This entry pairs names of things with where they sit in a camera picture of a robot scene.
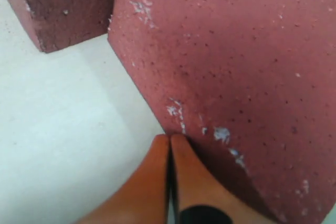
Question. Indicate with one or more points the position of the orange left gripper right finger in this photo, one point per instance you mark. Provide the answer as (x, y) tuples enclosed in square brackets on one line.
[(199, 197)]

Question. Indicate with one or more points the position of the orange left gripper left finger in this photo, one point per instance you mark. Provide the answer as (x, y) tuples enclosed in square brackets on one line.
[(144, 197)]

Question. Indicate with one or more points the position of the red brick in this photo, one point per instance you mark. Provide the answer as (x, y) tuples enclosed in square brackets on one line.
[(252, 85), (53, 25)]

